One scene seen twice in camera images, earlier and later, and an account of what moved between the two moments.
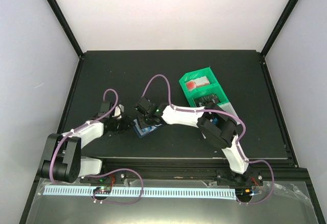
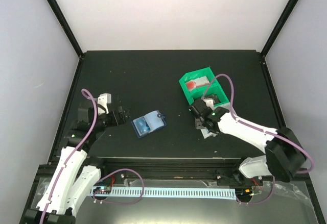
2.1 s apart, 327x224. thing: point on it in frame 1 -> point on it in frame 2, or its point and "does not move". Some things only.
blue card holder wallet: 143,131 does not move
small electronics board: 102,190 does not move
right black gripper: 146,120 -> 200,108
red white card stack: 192,84 does not move
